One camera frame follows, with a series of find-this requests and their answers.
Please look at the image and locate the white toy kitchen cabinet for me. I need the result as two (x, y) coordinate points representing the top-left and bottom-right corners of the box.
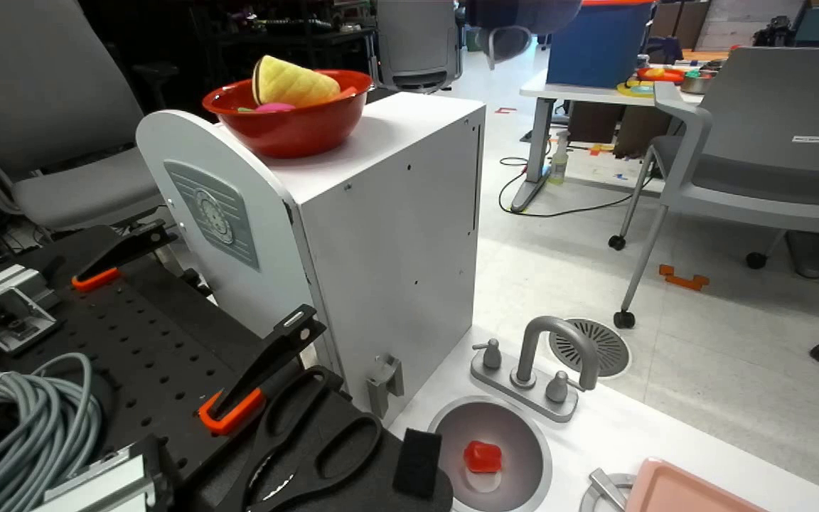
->
(137, 93), (487, 418)

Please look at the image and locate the red plastic bowl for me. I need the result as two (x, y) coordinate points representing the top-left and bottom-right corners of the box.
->
(201, 68), (371, 159)

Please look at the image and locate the gray toy faucet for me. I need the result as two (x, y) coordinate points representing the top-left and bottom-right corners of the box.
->
(470, 315), (598, 423)

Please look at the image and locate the pink toy in bowl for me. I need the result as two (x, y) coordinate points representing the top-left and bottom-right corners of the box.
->
(236, 102), (295, 117)

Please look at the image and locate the red toy in sink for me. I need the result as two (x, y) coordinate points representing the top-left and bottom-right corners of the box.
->
(462, 440), (504, 474)

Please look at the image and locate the gray toy sink basin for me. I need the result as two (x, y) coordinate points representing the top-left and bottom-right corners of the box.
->
(431, 398), (552, 512)

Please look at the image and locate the yellow plush toy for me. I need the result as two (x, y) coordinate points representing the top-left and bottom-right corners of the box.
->
(252, 53), (342, 108)

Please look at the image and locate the black orange clamp near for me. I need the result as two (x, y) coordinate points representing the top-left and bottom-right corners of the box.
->
(195, 304), (325, 436)

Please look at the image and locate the black orange clamp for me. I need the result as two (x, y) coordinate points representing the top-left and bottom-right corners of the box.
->
(195, 304), (325, 436)
(67, 226), (172, 292)

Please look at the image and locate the black sponge block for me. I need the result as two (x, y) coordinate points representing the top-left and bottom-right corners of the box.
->
(393, 430), (440, 500)

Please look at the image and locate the white office chair background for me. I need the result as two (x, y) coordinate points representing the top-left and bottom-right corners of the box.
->
(374, 0), (460, 88)

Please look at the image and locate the orange floor tape marker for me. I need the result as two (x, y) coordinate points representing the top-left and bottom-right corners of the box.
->
(656, 265), (707, 292)

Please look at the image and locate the black perforated board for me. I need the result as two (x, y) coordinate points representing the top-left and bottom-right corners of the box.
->
(0, 223), (336, 512)

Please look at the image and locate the white desk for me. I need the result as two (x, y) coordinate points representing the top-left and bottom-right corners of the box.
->
(509, 75), (700, 214)

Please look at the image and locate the blue storage bin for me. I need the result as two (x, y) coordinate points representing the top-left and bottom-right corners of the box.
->
(546, 0), (652, 88)

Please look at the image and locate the black orange clamp far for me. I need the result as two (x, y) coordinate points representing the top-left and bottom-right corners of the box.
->
(67, 226), (172, 292)

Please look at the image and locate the pink tray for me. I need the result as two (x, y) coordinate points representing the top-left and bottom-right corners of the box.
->
(625, 460), (761, 512)

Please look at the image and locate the gray office chair right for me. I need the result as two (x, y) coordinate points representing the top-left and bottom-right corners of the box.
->
(610, 46), (819, 331)

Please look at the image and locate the gray office chair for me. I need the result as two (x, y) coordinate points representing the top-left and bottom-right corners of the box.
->
(0, 0), (161, 231)
(610, 46), (819, 331)

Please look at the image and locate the gray office chair left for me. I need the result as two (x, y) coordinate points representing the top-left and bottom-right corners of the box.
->
(0, 0), (161, 231)

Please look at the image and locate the gray coiled cable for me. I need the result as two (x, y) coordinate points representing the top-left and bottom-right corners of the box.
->
(0, 351), (104, 512)

